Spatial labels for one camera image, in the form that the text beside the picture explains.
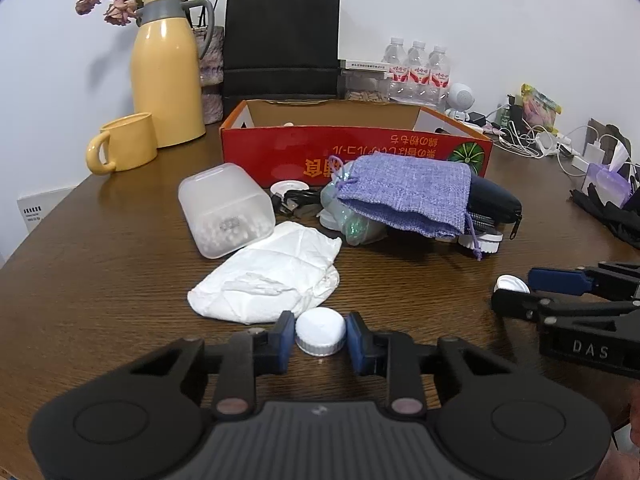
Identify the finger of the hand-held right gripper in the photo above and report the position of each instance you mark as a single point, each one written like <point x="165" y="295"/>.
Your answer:
<point x="515" y="306"/>
<point x="557" y="280"/>

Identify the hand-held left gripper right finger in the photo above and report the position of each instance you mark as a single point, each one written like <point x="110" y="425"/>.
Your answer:
<point x="356" y="345"/>

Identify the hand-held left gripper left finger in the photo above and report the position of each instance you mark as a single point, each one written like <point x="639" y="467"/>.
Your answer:
<point x="283" y="345"/>

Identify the white round lid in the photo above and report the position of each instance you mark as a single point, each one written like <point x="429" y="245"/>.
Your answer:
<point x="482" y="245"/>
<point x="511" y="284"/>
<point x="330" y="220"/>
<point x="287" y="187"/>

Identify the white bottle cap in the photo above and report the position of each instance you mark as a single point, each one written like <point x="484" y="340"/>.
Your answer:
<point x="320" y="331"/>

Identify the purple burlap pouch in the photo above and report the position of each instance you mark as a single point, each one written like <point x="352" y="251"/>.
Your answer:
<point x="410" y="190"/>

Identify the red cardboard box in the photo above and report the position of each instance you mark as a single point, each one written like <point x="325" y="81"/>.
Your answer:
<point x="300" y="150"/>

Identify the person's right hand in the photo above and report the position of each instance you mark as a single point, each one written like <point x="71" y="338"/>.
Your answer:
<point x="635" y="425"/>

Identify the black gloves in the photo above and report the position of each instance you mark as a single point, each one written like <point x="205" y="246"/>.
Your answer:
<point x="610" y="215"/>

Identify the dark blue zipper case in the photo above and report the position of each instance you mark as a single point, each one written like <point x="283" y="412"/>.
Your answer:
<point x="492" y="202"/>

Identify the purple tissue pack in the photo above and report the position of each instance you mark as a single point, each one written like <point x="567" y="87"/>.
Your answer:
<point x="607" y="182"/>

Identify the green iridescent plastic bag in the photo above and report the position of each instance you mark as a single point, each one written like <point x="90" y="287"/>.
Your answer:
<point x="350" y="227"/>

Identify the white charger block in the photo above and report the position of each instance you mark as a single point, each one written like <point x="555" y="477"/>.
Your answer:
<point x="595" y="154"/>

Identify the white power adapter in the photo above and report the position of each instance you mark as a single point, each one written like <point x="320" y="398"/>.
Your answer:
<point x="545" y="142"/>

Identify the translucent plastic container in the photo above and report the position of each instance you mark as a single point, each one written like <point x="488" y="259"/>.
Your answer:
<point x="225" y="205"/>

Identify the brown paper bag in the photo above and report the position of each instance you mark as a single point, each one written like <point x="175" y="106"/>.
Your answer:
<point x="602" y="132"/>

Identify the pink patterned pouch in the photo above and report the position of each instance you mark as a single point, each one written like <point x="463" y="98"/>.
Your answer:
<point x="492" y="131"/>

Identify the dark green labelled bottle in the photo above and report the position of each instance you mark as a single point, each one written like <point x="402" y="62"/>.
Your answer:
<point x="510" y="112"/>

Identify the yellow snack packet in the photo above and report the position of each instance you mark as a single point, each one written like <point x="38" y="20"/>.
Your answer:
<point x="540" y="105"/>

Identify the black power adapter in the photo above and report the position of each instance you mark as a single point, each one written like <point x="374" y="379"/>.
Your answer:
<point x="477" y="119"/>

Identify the white robot speaker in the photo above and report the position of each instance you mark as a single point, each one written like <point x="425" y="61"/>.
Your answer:
<point x="460" y="100"/>

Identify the red label water bottle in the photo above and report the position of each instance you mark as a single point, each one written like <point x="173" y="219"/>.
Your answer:
<point x="396" y="72"/>
<point x="440" y="75"/>
<point x="418" y="72"/>

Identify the yellow mug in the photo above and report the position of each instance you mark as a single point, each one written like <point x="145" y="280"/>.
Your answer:
<point x="130" y="142"/>

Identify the clear seed container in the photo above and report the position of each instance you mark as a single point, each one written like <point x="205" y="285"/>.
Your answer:
<point x="365" y="91"/>

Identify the white printed small box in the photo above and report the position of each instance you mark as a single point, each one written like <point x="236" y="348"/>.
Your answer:
<point x="367" y="67"/>

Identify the pink fuzzy vase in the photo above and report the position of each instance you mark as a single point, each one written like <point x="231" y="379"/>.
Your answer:
<point x="211" y="70"/>

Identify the yellow thermos jug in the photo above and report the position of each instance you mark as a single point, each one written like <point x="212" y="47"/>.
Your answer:
<point x="165" y="80"/>

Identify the black paper bag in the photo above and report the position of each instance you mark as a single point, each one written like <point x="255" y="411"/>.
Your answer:
<point x="280" y="35"/>

